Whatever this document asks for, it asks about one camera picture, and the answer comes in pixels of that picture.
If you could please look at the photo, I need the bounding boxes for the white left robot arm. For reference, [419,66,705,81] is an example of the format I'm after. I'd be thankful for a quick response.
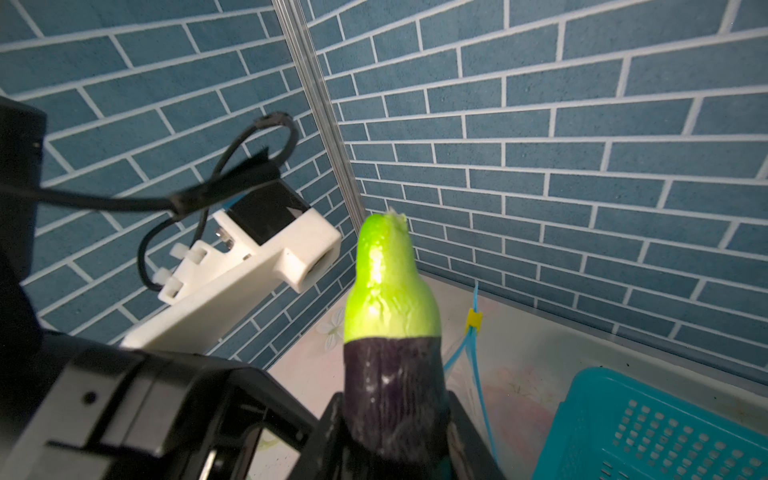
[1,194,316,479]

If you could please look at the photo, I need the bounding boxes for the clear zip top bag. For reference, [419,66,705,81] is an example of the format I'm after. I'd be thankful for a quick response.
[442,282,498,464]

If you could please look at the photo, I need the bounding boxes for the dark eggplant toy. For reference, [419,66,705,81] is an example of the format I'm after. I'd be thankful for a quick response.
[343,211,450,465]

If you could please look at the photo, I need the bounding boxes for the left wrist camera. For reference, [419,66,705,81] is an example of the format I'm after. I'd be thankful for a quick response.
[121,181,342,354]

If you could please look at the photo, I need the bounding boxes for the teal plastic basket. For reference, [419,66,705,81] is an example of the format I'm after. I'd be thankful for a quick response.
[533,368,767,479]

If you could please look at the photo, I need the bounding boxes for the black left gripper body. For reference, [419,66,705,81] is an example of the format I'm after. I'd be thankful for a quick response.
[1,332,317,479]

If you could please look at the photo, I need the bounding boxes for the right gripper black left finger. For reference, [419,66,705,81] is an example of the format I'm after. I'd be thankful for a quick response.
[302,392,360,479]

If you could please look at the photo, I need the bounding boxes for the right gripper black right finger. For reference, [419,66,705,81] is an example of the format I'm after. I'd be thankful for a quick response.
[447,391,505,480]

